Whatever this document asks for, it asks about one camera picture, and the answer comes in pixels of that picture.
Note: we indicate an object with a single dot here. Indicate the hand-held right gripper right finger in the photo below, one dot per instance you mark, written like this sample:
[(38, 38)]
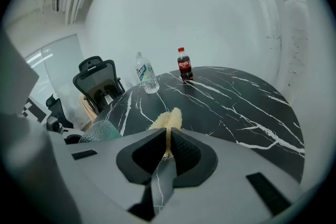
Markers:
[(223, 178)]

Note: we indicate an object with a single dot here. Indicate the cola bottle with red cap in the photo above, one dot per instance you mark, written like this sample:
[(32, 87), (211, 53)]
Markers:
[(185, 66)]

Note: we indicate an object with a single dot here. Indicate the black mesh office chair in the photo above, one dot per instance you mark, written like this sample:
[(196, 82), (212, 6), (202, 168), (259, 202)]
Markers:
[(97, 81)]

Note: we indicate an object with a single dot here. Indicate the white insulated wall pipe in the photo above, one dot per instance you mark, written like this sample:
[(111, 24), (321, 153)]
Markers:
[(262, 2)]

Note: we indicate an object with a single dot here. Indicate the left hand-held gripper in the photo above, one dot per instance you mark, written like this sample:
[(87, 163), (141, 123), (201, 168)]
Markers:
[(31, 152)]

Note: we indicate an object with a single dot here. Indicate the grey fisheye camera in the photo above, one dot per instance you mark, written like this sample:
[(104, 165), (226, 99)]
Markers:
[(55, 124)]

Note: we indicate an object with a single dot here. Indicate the yellow sponge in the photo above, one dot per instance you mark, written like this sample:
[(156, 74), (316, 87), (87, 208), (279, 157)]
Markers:
[(172, 118)]

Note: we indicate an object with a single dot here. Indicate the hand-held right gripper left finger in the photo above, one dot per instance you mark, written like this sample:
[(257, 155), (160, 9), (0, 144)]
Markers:
[(115, 165)]

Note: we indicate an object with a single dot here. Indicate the beige cardboard sheets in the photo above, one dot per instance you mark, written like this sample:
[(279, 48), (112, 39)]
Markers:
[(88, 108)]

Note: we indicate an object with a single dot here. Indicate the clear plastic water bottle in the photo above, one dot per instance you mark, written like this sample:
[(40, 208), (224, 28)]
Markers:
[(145, 76)]

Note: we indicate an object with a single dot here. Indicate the green textured plastic cup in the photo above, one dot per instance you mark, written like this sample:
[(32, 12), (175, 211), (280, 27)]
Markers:
[(102, 131)]

